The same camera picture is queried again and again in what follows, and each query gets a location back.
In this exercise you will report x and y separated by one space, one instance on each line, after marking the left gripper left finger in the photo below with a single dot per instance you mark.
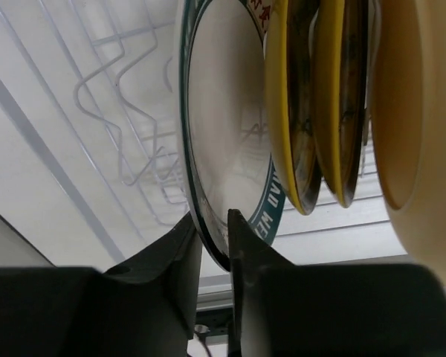
160 283

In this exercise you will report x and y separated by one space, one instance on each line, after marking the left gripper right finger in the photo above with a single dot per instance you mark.
252 264

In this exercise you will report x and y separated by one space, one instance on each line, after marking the white wire dish rack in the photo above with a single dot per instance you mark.
89 151

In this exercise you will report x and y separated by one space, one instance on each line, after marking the yellow brown patterned plate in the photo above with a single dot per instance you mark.
287 75

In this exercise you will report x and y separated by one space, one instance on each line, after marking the beige plate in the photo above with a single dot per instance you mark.
409 126

